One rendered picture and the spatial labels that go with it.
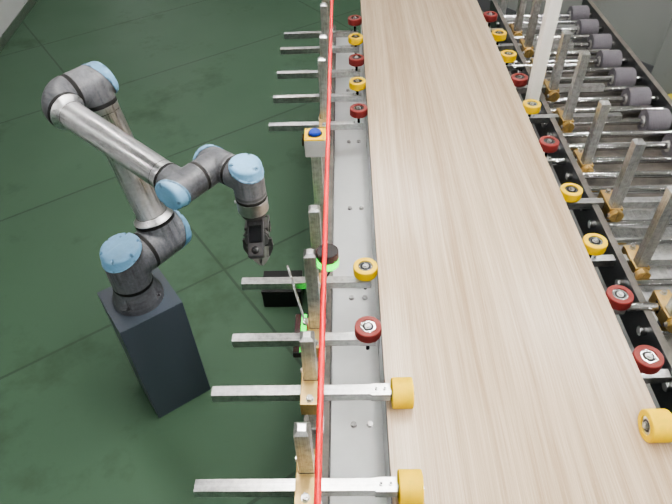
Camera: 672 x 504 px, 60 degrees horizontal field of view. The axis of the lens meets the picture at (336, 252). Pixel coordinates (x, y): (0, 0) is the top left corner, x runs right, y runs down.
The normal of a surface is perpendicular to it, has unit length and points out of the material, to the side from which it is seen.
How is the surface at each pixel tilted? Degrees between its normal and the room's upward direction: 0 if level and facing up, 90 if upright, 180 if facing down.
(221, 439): 0
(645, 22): 90
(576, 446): 0
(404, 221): 0
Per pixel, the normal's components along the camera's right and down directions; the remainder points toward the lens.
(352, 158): -0.03, -0.72
